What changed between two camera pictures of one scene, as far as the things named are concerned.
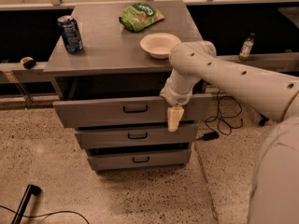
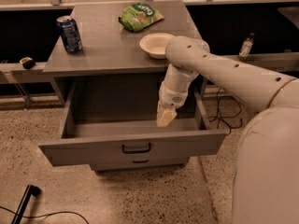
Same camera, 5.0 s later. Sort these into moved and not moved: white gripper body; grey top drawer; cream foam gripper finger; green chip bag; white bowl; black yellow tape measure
Moved: cream foam gripper finger; grey top drawer
Not moved: white bowl; black yellow tape measure; white gripper body; green chip bag
